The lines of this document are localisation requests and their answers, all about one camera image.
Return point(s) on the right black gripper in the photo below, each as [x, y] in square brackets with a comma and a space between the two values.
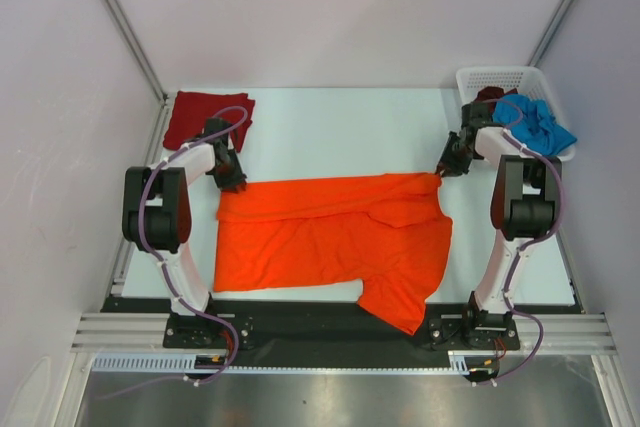
[452, 158]

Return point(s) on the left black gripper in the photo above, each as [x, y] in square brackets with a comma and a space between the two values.
[237, 179]

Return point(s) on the orange t shirt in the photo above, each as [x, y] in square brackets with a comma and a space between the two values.
[387, 231]

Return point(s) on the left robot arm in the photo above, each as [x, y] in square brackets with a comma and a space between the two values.
[156, 214]

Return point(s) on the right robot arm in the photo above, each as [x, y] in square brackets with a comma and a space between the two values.
[525, 211]

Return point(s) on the dark red shirt in basket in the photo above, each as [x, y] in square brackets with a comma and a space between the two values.
[492, 93]

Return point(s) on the folded dark red shirt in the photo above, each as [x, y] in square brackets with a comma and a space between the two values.
[192, 109]

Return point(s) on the blue crumpled t shirt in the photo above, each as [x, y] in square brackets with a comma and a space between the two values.
[532, 123]

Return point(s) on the white plastic basket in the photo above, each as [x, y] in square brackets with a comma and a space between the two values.
[529, 81]

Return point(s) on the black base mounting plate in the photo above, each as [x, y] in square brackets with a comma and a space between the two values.
[265, 326]

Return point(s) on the left aluminium frame post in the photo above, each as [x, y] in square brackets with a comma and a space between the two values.
[132, 43]

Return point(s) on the aluminium frame post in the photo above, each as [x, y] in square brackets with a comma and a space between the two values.
[559, 16]
[132, 43]

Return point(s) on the white slotted cable duct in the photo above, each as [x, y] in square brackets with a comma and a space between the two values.
[298, 360]

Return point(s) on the right aluminium frame post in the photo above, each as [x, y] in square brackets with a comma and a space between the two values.
[559, 16]

